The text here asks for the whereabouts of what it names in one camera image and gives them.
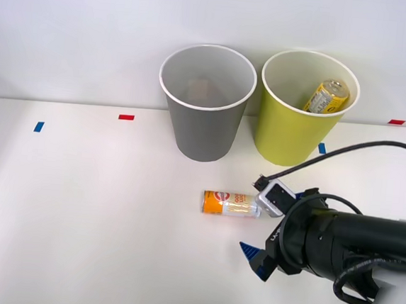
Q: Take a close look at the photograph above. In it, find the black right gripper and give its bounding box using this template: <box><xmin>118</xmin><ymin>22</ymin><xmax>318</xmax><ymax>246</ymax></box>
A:
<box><xmin>236</xmin><ymin>181</ymin><xmax>331</xmax><ymax>288</ymax></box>

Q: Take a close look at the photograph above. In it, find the orange and white drink can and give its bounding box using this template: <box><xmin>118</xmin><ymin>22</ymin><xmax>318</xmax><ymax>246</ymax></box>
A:
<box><xmin>201</xmin><ymin>189</ymin><xmax>263</xmax><ymax>220</ymax></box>

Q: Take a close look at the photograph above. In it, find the yellow-green plastic waste bin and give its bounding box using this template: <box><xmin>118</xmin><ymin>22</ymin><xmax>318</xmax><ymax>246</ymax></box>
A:
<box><xmin>252</xmin><ymin>45</ymin><xmax>364</xmax><ymax>173</ymax></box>

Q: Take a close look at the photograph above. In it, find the grey plastic waste bin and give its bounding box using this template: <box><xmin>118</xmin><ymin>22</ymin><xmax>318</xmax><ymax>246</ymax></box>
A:
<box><xmin>152</xmin><ymin>40</ymin><xmax>261</xmax><ymax>167</ymax></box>

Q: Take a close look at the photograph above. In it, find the yellow drink can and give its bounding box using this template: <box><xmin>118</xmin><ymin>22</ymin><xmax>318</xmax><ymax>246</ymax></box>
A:
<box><xmin>301</xmin><ymin>77</ymin><xmax>351</xmax><ymax>117</ymax></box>

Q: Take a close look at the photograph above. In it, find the brownish bottle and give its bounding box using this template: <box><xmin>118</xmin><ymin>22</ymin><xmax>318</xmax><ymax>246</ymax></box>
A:
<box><xmin>188</xmin><ymin>78</ymin><xmax>210</xmax><ymax>102</ymax></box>

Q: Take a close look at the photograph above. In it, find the pale grey wrist camera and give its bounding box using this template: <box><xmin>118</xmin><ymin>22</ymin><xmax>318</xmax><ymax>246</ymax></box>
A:
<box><xmin>253</xmin><ymin>176</ymin><xmax>298</xmax><ymax>221</ymax></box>

